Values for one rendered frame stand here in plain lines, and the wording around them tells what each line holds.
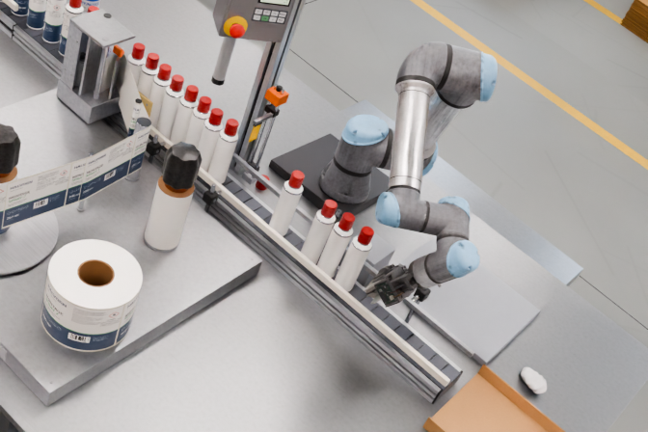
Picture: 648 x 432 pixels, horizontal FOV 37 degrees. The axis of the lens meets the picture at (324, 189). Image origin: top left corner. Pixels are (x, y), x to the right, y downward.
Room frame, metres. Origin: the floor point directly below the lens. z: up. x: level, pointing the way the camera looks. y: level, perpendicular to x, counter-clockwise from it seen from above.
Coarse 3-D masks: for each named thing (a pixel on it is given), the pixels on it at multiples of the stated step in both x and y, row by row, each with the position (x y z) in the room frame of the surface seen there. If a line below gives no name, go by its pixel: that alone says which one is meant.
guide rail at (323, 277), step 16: (208, 176) 1.99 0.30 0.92; (224, 192) 1.96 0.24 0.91; (240, 208) 1.93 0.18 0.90; (256, 224) 1.90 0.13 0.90; (304, 256) 1.84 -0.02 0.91; (320, 272) 1.81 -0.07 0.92; (336, 288) 1.78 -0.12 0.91; (352, 304) 1.76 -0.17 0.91; (368, 320) 1.73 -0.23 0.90; (416, 352) 1.67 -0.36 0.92; (432, 368) 1.64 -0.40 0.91
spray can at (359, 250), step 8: (360, 232) 1.82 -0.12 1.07; (368, 232) 1.82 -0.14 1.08; (352, 240) 1.82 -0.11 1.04; (360, 240) 1.81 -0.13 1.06; (368, 240) 1.82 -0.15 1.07; (352, 248) 1.81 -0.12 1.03; (360, 248) 1.81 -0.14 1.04; (368, 248) 1.82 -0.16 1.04; (344, 256) 1.83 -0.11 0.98; (352, 256) 1.81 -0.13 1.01; (360, 256) 1.80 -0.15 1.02; (344, 264) 1.81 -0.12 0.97; (352, 264) 1.80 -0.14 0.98; (360, 264) 1.81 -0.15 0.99; (344, 272) 1.81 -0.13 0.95; (352, 272) 1.80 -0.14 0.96; (336, 280) 1.82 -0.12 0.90; (344, 280) 1.80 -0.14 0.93; (352, 280) 1.81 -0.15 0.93; (344, 288) 1.80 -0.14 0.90
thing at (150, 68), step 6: (150, 54) 2.17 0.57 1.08; (156, 54) 2.18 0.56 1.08; (150, 60) 2.15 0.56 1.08; (156, 60) 2.16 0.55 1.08; (144, 66) 2.16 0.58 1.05; (150, 66) 2.15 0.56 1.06; (156, 66) 2.16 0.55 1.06; (144, 72) 2.14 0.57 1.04; (150, 72) 2.15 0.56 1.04; (156, 72) 2.16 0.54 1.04; (144, 78) 2.14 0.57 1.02; (150, 78) 2.14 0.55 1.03; (138, 84) 2.15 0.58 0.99; (144, 84) 2.14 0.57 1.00; (150, 84) 2.15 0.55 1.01; (138, 90) 2.15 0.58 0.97; (144, 90) 2.14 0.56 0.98
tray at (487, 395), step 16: (480, 368) 1.77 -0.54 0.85; (480, 384) 1.74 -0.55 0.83; (496, 384) 1.74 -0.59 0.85; (464, 400) 1.66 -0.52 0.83; (480, 400) 1.68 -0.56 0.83; (496, 400) 1.70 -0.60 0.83; (512, 400) 1.72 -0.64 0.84; (448, 416) 1.60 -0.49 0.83; (464, 416) 1.62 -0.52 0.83; (480, 416) 1.64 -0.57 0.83; (496, 416) 1.66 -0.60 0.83; (512, 416) 1.68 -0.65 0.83; (528, 416) 1.70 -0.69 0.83; (544, 416) 1.68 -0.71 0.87
